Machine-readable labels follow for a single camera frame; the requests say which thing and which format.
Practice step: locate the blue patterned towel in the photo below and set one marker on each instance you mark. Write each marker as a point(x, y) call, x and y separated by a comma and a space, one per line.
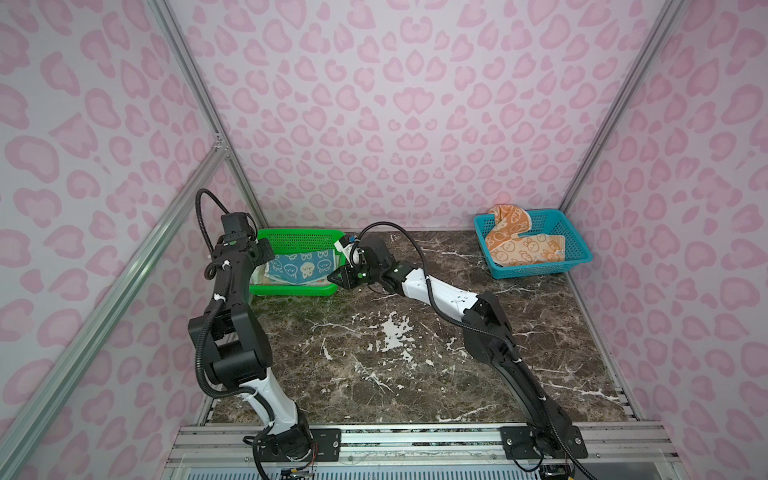
point(325, 261)

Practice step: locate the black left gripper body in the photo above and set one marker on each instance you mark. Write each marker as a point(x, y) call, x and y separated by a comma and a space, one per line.
point(262, 250)

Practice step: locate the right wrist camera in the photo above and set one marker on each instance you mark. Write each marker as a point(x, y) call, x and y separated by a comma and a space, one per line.
point(371, 251)

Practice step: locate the orange patterned towel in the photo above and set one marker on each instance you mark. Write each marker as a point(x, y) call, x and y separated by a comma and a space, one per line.
point(510, 243)

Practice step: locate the green plastic basket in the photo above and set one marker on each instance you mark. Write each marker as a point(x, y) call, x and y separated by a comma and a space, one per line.
point(298, 240)

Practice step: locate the aluminium frame diagonal bar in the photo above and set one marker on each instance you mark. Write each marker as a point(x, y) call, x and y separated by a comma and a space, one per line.
point(36, 417)

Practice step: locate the teal plastic basket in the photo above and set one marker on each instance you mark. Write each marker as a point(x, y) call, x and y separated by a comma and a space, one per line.
point(546, 224)

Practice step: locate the pastel striped animal towel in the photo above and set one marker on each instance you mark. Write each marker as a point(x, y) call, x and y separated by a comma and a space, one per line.
point(264, 282)

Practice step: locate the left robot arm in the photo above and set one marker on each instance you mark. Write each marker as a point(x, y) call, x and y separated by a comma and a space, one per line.
point(233, 356)

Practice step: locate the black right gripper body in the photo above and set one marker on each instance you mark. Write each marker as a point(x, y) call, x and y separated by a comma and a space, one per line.
point(365, 274)

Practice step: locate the aluminium frame corner post left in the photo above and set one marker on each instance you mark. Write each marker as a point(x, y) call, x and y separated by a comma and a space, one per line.
point(168, 23)

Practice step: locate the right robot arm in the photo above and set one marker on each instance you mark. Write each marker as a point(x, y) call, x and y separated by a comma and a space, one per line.
point(488, 339)

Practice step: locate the aluminium frame corner post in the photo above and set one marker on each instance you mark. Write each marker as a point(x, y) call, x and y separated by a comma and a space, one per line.
point(670, 14)
point(168, 23)

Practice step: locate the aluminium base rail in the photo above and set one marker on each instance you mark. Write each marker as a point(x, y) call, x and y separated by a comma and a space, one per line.
point(617, 450)

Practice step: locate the aluminium frame corner post right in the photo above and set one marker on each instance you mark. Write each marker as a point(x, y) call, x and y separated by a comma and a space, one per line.
point(670, 14)

